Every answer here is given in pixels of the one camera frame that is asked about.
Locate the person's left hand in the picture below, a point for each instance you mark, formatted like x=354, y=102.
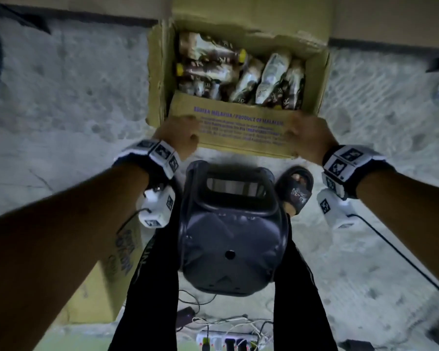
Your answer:
x=179, y=135

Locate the person's right hand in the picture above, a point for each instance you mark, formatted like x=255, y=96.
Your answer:
x=311, y=137

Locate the cardboard box of coffee bottles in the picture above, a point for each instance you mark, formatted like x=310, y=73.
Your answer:
x=241, y=124

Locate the coffee bottles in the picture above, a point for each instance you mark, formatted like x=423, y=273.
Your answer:
x=248, y=80

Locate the person's left forearm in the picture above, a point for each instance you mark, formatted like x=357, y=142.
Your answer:
x=58, y=252

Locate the person's right forearm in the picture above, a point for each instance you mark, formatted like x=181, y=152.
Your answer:
x=413, y=219

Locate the person's right black sandal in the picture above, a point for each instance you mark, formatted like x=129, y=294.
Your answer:
x=296, y=190

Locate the person's right leg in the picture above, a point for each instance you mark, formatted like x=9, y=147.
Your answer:
x=303, y=307

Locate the person's leg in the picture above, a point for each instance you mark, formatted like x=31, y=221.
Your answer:
x=150, y=307
x=303, y=307

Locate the person's left leg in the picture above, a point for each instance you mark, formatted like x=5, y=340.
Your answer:
x=150, y=307

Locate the black marker wrist band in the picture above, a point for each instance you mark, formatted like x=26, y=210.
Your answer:
x=153, y=153
x=351, y=164

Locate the dark plastic stool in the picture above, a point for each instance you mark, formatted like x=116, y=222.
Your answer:
x=234, y=244

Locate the white power strip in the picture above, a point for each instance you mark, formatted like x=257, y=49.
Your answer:
x=223, y=341

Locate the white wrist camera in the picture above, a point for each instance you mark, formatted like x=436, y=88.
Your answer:
x=336, y=210
x=157, y=208

